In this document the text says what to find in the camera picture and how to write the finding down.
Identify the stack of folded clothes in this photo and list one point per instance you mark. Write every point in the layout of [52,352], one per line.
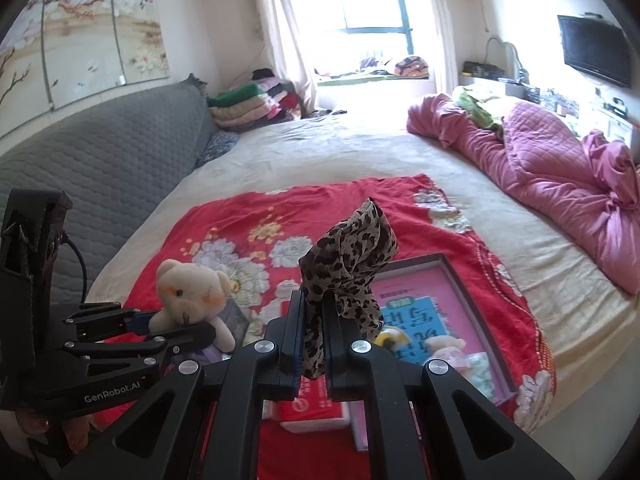
[240,105]

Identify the dark floral pillow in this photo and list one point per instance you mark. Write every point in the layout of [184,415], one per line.
[217,145]

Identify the bed with beige sheet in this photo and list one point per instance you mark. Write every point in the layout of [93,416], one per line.
[350,145]

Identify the leopard print scarf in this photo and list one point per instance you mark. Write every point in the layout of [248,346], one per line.
[345,250]

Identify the green cloth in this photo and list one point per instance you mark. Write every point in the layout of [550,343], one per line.
[475,105]

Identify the grey quilted headboard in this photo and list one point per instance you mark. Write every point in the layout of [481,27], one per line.
[115,145]

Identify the red floral blanket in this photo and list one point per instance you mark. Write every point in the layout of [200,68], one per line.
[350,200]

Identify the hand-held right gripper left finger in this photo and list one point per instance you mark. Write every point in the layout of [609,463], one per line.
[292,340]

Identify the red tissue pack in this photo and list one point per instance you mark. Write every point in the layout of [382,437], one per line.
[310,410]

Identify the white cluttered dresser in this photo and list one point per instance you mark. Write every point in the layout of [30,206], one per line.
[607,122]

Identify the black television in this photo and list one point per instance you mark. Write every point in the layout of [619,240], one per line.
[595,50]

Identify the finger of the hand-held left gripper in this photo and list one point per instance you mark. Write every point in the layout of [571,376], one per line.
[100,317]
[190,335]

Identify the pink book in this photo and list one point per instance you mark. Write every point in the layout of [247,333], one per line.
[440,300]
[473,320]

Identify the cream teddy bear purple ribbon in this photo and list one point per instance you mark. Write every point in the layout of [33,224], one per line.
[185,295]

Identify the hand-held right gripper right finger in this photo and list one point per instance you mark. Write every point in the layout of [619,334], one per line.
[337,355]

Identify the colourful crumpled cloth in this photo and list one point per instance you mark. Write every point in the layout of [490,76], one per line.
[410,66]

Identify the floral wall painting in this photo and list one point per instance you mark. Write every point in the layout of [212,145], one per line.
[75,45]

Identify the yellow black plush toy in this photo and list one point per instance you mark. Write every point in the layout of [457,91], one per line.
[392,337]

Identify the person's left hand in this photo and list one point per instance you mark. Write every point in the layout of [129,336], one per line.
[32,422]

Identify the pink quilt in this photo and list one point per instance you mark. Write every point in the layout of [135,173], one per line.
[540,160]

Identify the white curtain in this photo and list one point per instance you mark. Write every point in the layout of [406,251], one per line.
[440,20]
[280,35]

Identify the cream teddy bear pink dress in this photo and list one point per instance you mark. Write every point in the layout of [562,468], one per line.
[445,345]

